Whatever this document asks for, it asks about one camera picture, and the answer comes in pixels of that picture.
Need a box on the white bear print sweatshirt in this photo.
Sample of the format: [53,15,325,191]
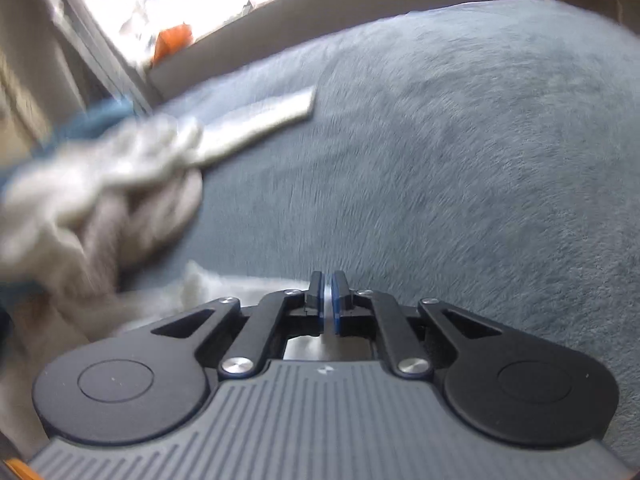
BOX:
[1,262,309,458]

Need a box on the white cloth strip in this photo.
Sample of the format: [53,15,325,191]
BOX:
[186,87,317,167]

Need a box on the grey bed sheet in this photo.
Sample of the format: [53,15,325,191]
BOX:
[125,0,639,463]

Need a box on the blue duvet roll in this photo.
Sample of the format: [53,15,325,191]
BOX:
[32,98,136,156]

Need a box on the orange object on windowsill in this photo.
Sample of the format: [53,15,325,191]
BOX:
[152,24,193,65]

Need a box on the cream fleece garment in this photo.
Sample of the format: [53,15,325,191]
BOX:
[1,116,203,289]

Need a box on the cream carved headboard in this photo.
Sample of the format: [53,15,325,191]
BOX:
[0,52,51,167]

